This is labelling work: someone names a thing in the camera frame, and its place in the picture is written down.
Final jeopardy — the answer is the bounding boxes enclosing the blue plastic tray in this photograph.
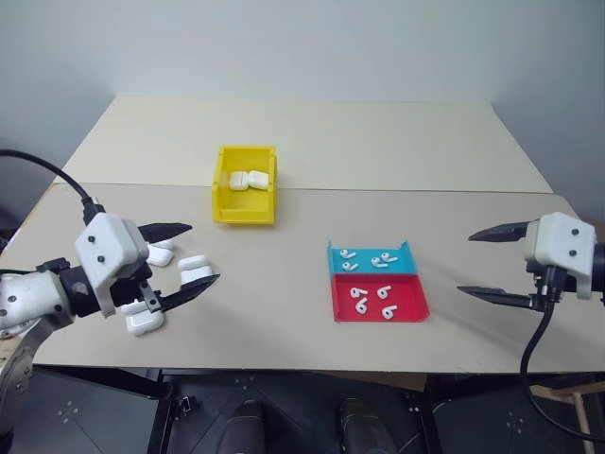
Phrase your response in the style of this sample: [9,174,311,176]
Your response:
[326,239,422,276]

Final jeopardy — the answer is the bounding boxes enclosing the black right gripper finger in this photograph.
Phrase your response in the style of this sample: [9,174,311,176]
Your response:
[456,285,535,309]
[467,219,530,245]

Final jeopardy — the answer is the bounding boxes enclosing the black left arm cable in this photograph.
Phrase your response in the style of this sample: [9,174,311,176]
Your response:
[0,149,107,229]

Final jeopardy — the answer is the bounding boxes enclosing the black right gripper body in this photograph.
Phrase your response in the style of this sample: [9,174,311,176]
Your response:
[525,258,579,311]

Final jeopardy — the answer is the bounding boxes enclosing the black base panel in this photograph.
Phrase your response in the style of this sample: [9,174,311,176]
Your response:
[423,372,597,454]
[0,365,163,454]

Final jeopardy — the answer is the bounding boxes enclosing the red plastic tray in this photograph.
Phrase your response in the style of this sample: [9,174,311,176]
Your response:
[330,273,432,324]

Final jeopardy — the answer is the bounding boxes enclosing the yellow plastic bin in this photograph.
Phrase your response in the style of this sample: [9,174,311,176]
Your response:
[211,145,280,230]

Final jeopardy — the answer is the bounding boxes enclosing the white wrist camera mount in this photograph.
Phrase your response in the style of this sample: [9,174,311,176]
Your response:
[74,213,148,317]
[523,212,596,301]

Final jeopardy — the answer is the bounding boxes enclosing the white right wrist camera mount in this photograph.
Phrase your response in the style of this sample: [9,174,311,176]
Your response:
[523,212,596,301]

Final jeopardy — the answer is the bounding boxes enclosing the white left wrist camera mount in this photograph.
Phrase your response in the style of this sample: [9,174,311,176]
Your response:
[74,213,148,317]

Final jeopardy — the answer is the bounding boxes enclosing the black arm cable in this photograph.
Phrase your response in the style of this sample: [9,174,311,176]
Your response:
[0,149,107,229]
[519,266,605,445]

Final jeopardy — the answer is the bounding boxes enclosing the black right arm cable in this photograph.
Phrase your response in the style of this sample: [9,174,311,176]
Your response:
[519,266,605,445]

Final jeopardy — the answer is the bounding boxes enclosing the light wooden frame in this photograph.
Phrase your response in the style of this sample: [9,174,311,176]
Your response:
[527,376,605,454]

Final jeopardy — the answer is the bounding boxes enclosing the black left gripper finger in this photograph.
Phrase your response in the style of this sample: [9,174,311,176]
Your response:
[137,221,194,247]
[155,273,222,315]

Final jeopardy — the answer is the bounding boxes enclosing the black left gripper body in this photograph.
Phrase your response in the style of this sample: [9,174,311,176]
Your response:
[109,261,161,314]

